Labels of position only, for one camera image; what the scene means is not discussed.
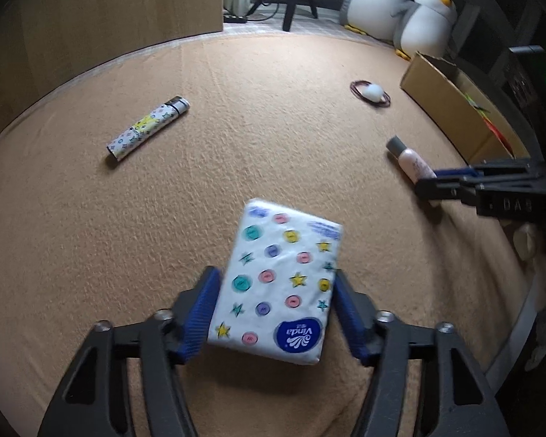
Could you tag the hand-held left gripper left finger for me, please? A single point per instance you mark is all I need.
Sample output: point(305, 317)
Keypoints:
point(200, 318)

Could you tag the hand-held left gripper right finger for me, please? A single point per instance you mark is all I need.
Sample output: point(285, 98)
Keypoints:
point(350, 318)

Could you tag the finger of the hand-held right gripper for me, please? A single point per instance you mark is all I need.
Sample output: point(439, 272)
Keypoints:
point(505, 168)
point(446, 189)

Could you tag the pale pink bottle grey cap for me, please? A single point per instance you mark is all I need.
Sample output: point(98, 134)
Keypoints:
point(409, 159)

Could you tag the patterned white tissue pack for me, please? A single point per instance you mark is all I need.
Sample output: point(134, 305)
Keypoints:
point(277, 282)

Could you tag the small cardboard box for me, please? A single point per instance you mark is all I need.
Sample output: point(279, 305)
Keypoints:
point(432, 91)

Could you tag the person's right hand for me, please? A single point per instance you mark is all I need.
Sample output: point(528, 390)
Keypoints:
point(528, 243)

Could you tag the dark window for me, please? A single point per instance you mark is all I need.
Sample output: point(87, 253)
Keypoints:
point(505, 0)

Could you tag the small penguin plush toy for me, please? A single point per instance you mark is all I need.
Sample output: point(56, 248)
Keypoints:
point(425, 27)

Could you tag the patterned white lighter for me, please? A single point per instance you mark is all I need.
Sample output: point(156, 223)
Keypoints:
point(145, 127)

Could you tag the large penguin plush toy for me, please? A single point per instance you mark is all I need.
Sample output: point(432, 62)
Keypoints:
point(377, 0)

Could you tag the black power strip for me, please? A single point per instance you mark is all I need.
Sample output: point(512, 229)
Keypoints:
point(234, 18)

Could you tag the large closed cardboard box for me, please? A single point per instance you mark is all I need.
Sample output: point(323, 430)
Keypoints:
point(95, 9)

